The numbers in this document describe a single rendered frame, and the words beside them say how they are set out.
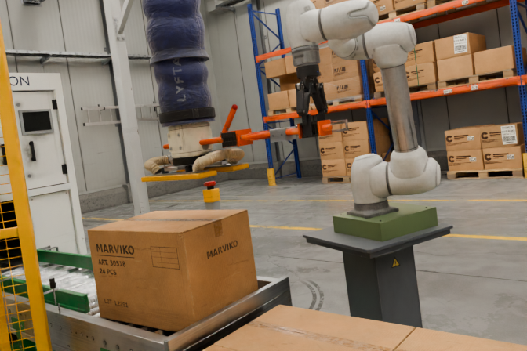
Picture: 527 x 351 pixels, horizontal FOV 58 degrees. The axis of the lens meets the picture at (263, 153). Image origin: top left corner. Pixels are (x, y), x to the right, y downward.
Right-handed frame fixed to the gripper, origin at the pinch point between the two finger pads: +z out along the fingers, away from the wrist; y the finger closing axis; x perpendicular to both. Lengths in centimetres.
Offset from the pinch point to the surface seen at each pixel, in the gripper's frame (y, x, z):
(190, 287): 19, -51, 53
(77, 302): 24, -128, 67
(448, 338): -14, 31, 72
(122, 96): -159, -329, -54
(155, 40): 13, -59, -41
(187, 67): 6, -50, -29
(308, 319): -10, -21, 72
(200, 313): 17, -51, 64
